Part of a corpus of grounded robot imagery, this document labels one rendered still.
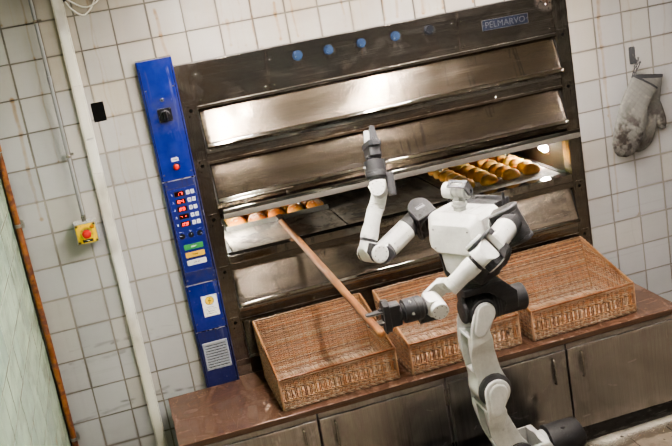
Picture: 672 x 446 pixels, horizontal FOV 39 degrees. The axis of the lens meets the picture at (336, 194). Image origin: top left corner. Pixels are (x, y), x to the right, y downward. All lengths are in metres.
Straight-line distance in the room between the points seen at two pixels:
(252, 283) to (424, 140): 1.08
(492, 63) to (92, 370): 2.40
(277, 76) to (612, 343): 2.01
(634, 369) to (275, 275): 1.77
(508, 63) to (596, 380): 1.58
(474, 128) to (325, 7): 0.95
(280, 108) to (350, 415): 1.43
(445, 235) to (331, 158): 0.95
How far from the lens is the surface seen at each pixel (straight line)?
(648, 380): 4.93
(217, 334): 4.64
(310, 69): 4.50
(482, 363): 4.05
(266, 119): 4.46
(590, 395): 4.80
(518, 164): 5.20
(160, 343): 4.65
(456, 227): 3.78
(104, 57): 4.37
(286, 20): 4.45
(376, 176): 3.88
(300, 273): 4.65
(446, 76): 4.70
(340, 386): 4.34
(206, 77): 4.42
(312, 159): 4.55
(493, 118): 4.82
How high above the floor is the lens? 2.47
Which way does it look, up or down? 14 degrees down
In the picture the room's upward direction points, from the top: 10 degrees counter-clockwise
